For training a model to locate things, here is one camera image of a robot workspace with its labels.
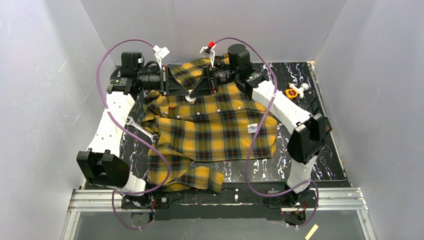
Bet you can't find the white round brooch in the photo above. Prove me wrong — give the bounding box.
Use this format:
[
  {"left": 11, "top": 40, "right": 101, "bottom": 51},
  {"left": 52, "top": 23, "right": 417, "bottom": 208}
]
[{"left": 184, "top": 95, "right": 196, "bottom": 103}]

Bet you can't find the yellow plaid flannel shirt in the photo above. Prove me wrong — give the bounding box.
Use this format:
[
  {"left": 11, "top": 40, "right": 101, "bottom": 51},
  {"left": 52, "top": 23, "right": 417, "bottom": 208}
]
[{"left": 141, "top": 57, "right": 278, "bottom": 194}]

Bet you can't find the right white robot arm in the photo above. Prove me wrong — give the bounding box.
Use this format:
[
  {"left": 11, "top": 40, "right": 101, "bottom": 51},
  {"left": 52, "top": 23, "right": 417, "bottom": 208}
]
[{"left": 200, "top": 41, "right": 332, "bottom": 199}]

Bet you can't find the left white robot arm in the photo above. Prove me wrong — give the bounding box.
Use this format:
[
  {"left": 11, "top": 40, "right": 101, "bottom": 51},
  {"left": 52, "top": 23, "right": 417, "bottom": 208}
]
[{"left": 76, "top": 51, "right": 161, "bottom": 196}]

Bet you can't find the silver wrench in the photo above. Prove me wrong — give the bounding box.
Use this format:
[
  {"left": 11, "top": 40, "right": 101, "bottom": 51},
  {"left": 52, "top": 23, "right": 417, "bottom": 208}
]
[{"left": 125, "top": 116, "right": 159, "bottom": 143}]

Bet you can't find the orange tape measure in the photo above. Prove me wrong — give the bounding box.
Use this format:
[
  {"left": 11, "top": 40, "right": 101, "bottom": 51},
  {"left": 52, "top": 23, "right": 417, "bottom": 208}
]
[{"left": 285, "top": 88, "right": 299, "bottom": 100}]

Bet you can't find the black tray upper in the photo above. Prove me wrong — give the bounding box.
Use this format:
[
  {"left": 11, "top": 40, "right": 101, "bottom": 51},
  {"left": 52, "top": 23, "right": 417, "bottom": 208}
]
[{"left": 308, "top": 96, "right": 322, "bottom": 115}]

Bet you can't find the black tray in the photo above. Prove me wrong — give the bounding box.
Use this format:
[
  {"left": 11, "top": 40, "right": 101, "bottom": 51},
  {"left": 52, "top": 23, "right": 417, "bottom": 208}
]
[
  {"left": 324, "top": 116, "right": 333, "bottom": 135},
  {"left": 308, "top": 96, "right": 322, "bottom": 115}
]

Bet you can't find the black tray lower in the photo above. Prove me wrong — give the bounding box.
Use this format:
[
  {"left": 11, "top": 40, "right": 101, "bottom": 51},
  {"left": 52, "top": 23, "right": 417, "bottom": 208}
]
[{"left": 324, "top": 116, "right": 333, "bottom": 135}]

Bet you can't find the tan tape strip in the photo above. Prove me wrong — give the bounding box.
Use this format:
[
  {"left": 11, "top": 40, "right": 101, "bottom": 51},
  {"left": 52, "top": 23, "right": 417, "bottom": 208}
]
[{"left": 304, "top": 224, "right": 319, "bottom": 240}]

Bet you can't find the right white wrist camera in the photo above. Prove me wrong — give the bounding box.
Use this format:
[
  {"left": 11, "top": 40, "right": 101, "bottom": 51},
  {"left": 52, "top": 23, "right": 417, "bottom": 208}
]
[{"left": 199, "top": 41, "right": 216, "bottom": 67}]

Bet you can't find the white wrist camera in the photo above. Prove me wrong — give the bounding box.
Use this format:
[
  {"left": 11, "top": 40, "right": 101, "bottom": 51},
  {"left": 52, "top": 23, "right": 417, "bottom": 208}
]
[
  {"left": 152, "top": 45, "right": 170, "bottom": 70},
  {"left": 199, "top": 41, "right": 216, "bottom": 67}
]

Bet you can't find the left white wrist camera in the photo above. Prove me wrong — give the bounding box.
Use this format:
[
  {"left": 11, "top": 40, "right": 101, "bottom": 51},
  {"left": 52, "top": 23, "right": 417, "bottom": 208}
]
[{"left": 152, "top": 45, "right": 170, "bottom": 70}]

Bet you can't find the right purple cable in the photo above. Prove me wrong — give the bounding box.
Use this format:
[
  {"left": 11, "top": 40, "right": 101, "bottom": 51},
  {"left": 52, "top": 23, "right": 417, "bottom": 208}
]
[{"left": 211, "top": 36, "right": 320, "bottom": 229}]

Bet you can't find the purple cable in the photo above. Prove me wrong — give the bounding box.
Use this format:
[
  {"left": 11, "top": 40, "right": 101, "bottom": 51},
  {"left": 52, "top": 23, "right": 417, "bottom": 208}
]
[
  {"left": 211, "top": 36, "right": 320, "bottom": 229},
  {"left": 95, "top": 38, "right": 172, "bottom": 231}
]

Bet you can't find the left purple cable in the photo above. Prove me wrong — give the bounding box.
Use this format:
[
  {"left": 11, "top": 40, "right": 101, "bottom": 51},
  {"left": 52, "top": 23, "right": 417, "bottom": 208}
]
[{"left": 95, "top": 38, "right": 172, "bottom": 231}]

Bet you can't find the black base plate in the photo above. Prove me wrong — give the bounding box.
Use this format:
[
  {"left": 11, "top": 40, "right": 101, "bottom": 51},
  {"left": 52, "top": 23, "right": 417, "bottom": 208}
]
[{"left": 115, "top": 186, "right": 319, "bottom": 225}]

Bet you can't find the aluminium frame rail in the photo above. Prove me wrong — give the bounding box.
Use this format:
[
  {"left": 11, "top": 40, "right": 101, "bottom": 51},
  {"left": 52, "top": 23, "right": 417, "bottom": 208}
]
[{"left": 62, "top": 187, "right": 376, "bottom": 240}]

